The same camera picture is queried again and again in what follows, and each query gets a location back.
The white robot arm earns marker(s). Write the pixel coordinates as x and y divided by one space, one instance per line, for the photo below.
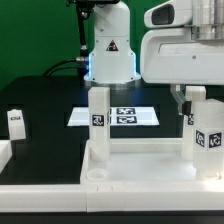
113 62

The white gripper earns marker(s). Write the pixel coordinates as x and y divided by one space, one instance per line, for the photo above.
171 56

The white marker sheet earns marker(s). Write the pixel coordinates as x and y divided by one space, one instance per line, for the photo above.
119 116

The white front fence bar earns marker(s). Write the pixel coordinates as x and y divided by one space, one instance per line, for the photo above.
199 196

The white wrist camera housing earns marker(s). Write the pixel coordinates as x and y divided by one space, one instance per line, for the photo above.
172 13

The black camera pole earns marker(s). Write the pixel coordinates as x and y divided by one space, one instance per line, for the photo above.
83 10

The white desk top tray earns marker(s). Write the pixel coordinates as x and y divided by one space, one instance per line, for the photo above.
139 160

